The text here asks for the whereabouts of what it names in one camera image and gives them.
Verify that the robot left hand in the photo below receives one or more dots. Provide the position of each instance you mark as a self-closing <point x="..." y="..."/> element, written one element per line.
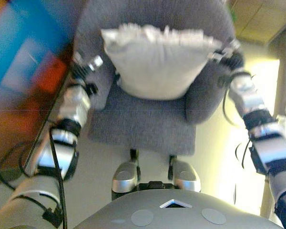
<point x="82" y="69"/>

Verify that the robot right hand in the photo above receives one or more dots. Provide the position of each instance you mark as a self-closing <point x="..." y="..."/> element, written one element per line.
<point x="231" y="58"/>

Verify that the white tasselled cushion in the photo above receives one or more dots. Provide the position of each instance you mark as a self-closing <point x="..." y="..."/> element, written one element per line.
<point x="155" y="66"/>

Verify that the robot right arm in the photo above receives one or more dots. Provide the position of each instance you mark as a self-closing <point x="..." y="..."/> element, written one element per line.
<point x="248" y="97"/>

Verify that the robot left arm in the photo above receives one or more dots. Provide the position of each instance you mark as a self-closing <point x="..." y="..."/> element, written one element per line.
<point x="74" y="102"/>

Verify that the grey fabric sofa chair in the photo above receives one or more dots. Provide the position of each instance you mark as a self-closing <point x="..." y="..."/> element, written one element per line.
<point x="143" y="124"/>

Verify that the beige wooden cabinet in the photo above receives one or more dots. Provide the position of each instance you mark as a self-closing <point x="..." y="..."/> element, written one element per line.
<point x="264" y="19"/>

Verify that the colourful blue red panel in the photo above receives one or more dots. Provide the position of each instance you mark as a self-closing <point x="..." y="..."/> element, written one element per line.
<point x="26" y="59"/>

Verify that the robot left leg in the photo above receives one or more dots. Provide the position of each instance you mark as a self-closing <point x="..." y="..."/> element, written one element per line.
<point x="124" y="179"/>

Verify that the robot leg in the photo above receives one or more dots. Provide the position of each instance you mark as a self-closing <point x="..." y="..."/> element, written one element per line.
<point x="124" y="179"/>
<point x="188" y="176"/>

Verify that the robot right leg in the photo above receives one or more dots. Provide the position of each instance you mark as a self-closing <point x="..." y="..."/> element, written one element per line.
<point x="188" y="176"/>

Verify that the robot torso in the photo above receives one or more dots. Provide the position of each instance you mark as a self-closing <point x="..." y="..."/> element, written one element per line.
<point x="171" y="219"/>

